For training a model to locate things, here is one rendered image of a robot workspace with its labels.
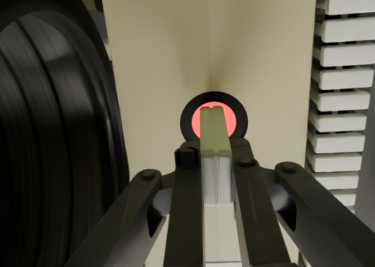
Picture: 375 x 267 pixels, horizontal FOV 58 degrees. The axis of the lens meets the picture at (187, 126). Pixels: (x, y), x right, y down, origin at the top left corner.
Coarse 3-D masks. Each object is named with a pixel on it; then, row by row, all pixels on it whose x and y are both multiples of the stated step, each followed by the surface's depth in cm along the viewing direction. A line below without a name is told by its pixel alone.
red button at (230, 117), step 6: (210, 102) 22; (216, 102) 22; (198, 108) 23; (228, 108) 23; (198, 114) 23; (228, 114) 23; (192, 120) 23; (198, 120) 23; (228, 120) 23; (234, 120) 23; (198, 126) 23; (228, 126) 23; (234, 126) 23; (198, 132) 23; (228, 132) 23
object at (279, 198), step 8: (232, 144) 18; (240, 144) 18; (248, 144) 18; (232, 152) 18; (240, 152) 18; (248, 152) 17; (232, 160) 17; (232, 168) 16; (264, 168) 16; (232, 176) 16; (264, 176) 15; (272, 176) 15; (232, 184) 16; (272, 184) 15; (232, 192) 17; (272, 192) 15; (280, 192) 15; (272, 200) 15; (280, 200) 15; (288, 200) 15; (280, 208) 15; (288, 208) 15; (296, 208) 15
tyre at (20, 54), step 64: (0, 0) 24; (64, 0) 35; (0, 64) 57; (64, 64) 56; (0, 128) 64; (64, 128) 64; (0, 192) 65; (64, 192) 65; (0, 256) 62; (64, 256) 62
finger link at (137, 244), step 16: (144, 176) 15; (160, 176) 15; (128, 192) 14; (144, 192) 14; (112, 208) 13; (128, 208) 13; (144, 208) 13; (112, 224) 12; (128, 224) 12; (144, 224) 13; (160, 224) 15; (96, 240) 11; (112, 240) 11; (128, 240) 12; (144, 240) 13; (80, 256) 11; (96, 256) 11; (112, 256) 11; (128, 256) 12; (144, 256) 13
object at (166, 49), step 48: (144, 0) 20; (192, 0) 20; (240, 0) 20; (288, 0) 20; (144, 48) 21; (192, 48) 21; (240, 48) 21; (288, 48) 21; (144, 96) 22; (192, 96) 22; (240, 96) 22; (288, 96) 22; (144, 144) 24; (288, 144) 23; (288, 240) 26
